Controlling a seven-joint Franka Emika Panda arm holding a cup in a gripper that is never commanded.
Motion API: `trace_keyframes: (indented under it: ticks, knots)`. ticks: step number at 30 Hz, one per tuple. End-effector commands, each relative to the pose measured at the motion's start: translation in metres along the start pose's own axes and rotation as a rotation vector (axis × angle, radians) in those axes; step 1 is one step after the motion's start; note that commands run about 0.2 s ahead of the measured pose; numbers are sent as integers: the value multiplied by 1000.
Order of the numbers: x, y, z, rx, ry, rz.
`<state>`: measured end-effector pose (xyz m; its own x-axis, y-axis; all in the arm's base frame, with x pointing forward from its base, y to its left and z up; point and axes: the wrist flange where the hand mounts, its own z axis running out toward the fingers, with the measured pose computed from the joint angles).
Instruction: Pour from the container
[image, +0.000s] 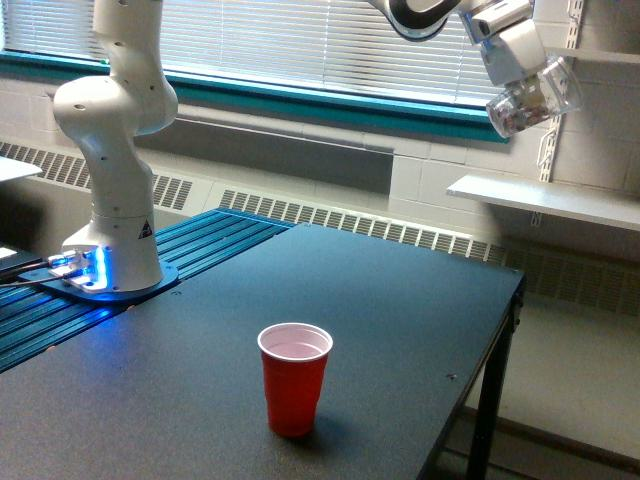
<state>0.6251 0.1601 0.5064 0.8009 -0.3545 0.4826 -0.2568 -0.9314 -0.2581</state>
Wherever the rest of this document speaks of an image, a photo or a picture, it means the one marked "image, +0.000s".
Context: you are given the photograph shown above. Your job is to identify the white window blinds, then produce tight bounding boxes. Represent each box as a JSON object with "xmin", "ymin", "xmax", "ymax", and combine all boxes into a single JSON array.
[{"xmin": 2, "ymin": 0, "xmax": 535, "ymax": 107}]

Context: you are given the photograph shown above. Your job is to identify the white wall shelf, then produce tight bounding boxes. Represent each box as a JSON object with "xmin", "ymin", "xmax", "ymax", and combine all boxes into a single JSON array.
[{"xmin": 447, "ymin": 174, "xmax": 639, "ymax": 231}]

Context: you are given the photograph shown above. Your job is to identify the clear plastic cup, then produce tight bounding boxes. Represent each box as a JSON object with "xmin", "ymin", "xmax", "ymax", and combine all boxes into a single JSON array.
[{"xmin": 486, "ymin": 58, "xmax": 583, "ymax": 138}]

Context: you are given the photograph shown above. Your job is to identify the blue ribbed mounting rail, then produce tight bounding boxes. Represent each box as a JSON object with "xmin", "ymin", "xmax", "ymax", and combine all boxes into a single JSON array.
[{"xmin": 1, "ymin": 209, "xmax": 293, "ymax": 372}]

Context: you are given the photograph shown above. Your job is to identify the black table leg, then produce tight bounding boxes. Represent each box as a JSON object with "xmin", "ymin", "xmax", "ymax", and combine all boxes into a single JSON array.
[{"xmin": 465, "ymin": 280, "xmax": 526, "ymax": 479}]

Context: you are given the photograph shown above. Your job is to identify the upper white shelf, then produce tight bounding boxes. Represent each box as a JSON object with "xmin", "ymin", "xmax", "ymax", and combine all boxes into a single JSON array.
[{"xmin": 545, "ymin": 47, "xmax": 640, "ymax": 65}]

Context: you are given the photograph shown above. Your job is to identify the white baseboard radiator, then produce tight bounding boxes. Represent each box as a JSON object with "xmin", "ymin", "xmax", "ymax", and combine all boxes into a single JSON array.
[{"xmin": 0, "ymin": 140, "xmax": 640, "ymax": 317}]

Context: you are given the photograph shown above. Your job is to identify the white shelf bracket rail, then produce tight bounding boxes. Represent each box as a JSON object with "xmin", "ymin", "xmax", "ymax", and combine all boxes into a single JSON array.
[{"xmin": 536, "ymin": 1, "xmax": 585, "ymax": 183}]

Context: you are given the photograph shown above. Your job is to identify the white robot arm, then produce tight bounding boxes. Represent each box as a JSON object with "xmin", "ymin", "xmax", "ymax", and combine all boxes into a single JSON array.
[{"xmin": 50, "ymin": 1, "xmax": 548, "ymax": 296}]

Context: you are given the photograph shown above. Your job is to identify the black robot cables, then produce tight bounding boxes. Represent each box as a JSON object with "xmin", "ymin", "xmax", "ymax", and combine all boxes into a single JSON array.
[{"xmin": 0, "ymin": 254, "xmax": 71, "ymax": 291}]

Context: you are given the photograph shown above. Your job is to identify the red plastic cup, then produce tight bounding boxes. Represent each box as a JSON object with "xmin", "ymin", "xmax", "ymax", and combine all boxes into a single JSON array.
[{"xmin": 257, "ymin": 322, "xmax": 333, "ymax": 438}]

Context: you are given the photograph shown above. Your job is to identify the white side table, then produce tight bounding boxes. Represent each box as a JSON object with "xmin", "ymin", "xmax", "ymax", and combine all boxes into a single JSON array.
[{"xmin": 0, "ymin": 157, "xmax": 42, "ymax": 182}]

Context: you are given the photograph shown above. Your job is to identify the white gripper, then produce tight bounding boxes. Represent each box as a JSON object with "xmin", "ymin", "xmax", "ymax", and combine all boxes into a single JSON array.
[{"xmin": 459, "ymin": 0, "xmax": 546, "ymax": 86}]

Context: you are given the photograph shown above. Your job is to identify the teal window sill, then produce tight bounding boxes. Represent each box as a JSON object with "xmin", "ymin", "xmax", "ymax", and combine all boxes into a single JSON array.
[{"xmin": 0, "ymin": 49, "xmax": 511, "ymax": 145}]

